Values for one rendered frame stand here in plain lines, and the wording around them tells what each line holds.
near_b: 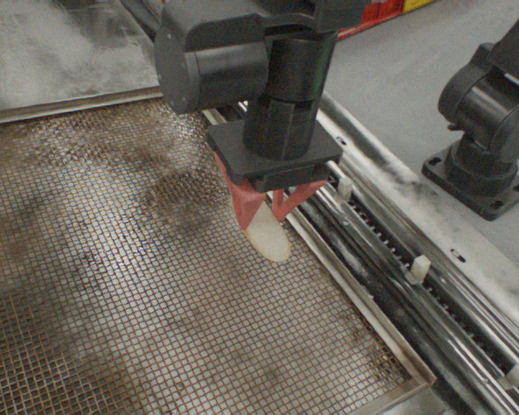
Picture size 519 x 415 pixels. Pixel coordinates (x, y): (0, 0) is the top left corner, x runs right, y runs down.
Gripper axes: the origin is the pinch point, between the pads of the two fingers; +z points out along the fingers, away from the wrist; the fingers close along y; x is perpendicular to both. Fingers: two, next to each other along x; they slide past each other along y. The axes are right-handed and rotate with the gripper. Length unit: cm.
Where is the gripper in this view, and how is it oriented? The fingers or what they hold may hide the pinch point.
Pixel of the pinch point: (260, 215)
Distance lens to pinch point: 50.3
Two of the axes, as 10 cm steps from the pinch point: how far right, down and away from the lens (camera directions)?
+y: -8.9, 2.1, -4.0
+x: 4.3, 6.7, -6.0
